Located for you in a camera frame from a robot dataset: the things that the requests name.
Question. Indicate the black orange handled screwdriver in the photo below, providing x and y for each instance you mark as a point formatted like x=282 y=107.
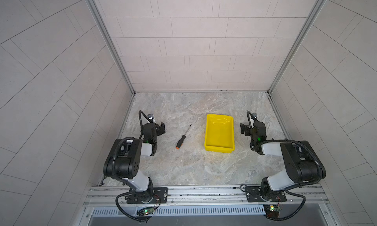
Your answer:
x=180 y=142

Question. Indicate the yellow plastic bin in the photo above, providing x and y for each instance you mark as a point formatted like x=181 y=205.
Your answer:
x=219 y=135

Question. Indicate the left green circuit board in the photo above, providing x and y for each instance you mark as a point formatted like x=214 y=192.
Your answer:
x=146 y=211

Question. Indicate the aluminium mounting rail frame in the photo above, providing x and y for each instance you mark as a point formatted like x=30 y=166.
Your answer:
x=201 y=200

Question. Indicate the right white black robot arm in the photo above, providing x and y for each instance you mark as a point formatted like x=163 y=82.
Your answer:
x=302 y=166

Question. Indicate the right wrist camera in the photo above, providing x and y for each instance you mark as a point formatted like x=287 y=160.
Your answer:
x=254 y=116

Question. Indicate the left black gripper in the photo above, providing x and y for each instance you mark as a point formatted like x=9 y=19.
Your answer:
x=159 y=129

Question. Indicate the right green circuit board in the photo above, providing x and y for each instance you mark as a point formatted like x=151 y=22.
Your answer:
x=272 y=211

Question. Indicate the green circuit board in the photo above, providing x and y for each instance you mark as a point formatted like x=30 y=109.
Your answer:
x=146 y=211
x=272 y=211

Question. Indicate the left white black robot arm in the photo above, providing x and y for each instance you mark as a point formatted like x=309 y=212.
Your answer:
x=123 y=162

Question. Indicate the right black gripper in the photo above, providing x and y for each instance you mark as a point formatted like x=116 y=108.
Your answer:
x=246 y=128

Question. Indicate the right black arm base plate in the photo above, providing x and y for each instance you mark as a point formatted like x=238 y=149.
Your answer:
x=263 y=195

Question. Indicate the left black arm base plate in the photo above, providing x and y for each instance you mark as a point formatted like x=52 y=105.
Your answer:
x=151 y=196

